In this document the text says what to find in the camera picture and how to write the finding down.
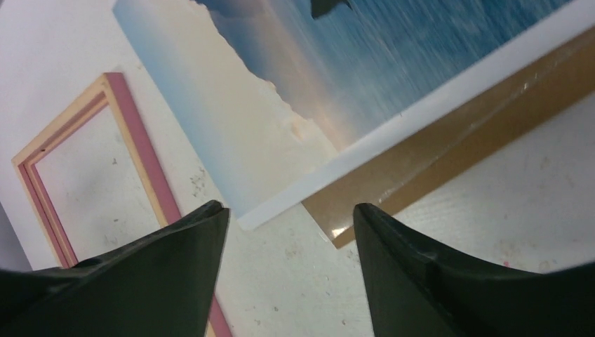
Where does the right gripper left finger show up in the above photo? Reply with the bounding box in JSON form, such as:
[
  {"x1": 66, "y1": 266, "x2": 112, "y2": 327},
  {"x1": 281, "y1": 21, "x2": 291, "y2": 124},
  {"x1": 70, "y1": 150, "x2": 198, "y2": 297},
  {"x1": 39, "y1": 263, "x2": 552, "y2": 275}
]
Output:
[{"x1": 1, "y1": 200, "x2": 230, "y2": 336}]

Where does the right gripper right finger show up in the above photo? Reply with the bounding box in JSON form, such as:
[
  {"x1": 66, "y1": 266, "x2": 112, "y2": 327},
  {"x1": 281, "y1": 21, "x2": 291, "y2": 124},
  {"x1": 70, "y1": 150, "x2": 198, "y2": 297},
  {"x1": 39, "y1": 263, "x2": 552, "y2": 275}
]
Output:
[{"x1": 353, "y1": 203, "x2": 594, "y2": 336}]

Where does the pink wooden photo frame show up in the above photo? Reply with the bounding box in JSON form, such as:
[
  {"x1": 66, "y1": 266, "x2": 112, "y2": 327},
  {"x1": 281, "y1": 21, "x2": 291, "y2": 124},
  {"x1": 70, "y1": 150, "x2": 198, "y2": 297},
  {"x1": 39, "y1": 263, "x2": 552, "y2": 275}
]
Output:
[{"x1": 13, "y1": 72, "x2": 231, "y2": 336}]

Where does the sea landscape photo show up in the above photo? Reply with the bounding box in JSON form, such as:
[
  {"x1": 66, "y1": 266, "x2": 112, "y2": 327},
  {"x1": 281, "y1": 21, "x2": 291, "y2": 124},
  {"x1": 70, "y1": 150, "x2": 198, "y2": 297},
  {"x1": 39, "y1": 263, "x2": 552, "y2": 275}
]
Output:
[{"x1": 113, "y1": 1, "x2": 594, "y2": 231}]

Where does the brown backing board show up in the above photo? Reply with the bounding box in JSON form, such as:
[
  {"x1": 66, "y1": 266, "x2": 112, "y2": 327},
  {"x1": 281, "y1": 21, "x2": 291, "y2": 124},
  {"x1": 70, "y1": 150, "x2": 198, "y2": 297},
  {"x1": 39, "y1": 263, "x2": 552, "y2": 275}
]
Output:
[{"x1": 303, "y1": 29, "x2": 594, "y2": 248}]

